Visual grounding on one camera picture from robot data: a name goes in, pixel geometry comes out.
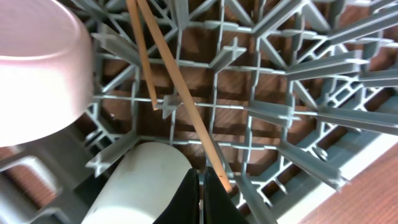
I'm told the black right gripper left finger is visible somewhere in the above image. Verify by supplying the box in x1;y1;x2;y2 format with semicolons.
154;169;199;224

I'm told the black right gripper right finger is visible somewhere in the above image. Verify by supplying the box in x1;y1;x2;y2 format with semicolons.
203;166;248;224

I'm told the white cup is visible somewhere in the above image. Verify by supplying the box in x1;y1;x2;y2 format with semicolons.
82;142;192;224

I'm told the pink white bowl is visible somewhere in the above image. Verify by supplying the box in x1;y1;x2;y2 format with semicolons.
1;0;93;147

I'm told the grey dishwasher rack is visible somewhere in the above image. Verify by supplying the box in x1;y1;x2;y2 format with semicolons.
1;1;397;223

